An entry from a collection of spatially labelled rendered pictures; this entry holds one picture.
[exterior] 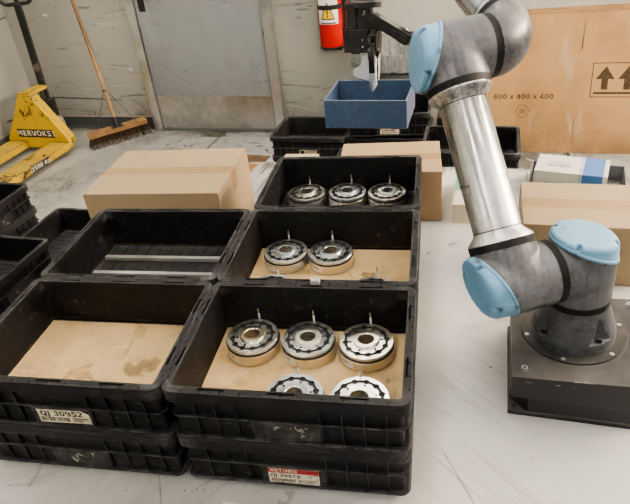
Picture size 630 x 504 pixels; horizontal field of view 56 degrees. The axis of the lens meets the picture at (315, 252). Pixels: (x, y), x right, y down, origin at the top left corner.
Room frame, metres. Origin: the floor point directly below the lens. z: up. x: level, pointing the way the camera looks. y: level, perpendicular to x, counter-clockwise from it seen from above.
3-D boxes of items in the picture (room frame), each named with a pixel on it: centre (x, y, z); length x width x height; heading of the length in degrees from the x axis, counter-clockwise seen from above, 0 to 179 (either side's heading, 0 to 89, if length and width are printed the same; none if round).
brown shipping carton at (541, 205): (1.25, -0.67, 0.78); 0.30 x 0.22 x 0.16; 72
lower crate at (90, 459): (0.89, 0.44, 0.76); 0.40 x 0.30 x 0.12; 77
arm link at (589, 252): (0.86, -0.47, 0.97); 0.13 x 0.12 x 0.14; 100
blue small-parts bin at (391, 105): (1.43, -0.18, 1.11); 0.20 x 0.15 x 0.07; 71
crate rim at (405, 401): (0.80, 0.05, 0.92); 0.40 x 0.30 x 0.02; 77
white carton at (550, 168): (1.59, -0.79, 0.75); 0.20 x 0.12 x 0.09; 61
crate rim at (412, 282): (1.09, -0.02, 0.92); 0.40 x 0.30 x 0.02; 77
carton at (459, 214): (1.59, -0.47, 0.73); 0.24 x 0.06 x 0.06; 162
